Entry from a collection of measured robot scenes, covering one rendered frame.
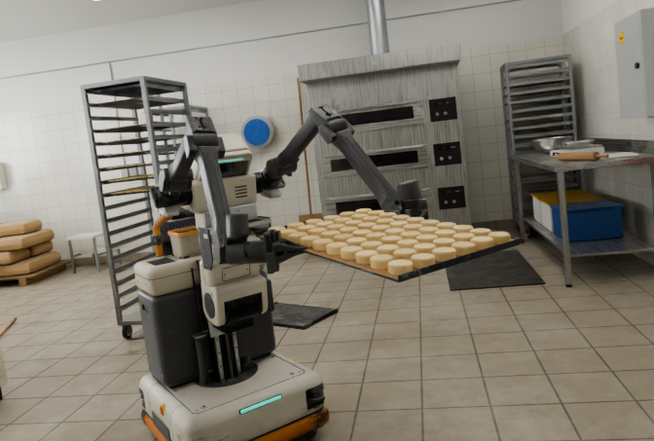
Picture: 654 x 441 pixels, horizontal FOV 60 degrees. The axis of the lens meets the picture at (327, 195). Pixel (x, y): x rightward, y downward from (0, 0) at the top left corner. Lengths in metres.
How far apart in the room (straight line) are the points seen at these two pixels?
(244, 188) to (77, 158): 5.89
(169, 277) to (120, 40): 5.59
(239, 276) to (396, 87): 3.80
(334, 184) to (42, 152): 4.14
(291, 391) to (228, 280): 0.53
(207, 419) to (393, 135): 4.00
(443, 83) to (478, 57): 1.15
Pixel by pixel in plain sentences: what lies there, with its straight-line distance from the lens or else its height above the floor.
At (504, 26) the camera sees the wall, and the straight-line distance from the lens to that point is 6.94.
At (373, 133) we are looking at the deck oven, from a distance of 5.78.
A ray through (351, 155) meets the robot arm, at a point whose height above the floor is 1.19.
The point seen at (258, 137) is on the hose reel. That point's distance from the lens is 6.89.
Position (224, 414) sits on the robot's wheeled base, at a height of 0.26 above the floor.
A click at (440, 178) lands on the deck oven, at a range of 5.79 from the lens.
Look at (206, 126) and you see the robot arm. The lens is 1.76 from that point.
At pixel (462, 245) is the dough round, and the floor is 0.98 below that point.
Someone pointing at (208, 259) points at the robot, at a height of 0.86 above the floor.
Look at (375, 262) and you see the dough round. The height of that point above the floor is 0.98.
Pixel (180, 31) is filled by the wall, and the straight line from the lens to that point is 7.46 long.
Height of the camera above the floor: 1.24
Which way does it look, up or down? 5 degrees down
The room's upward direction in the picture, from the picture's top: 7 degrees counter-clockwise
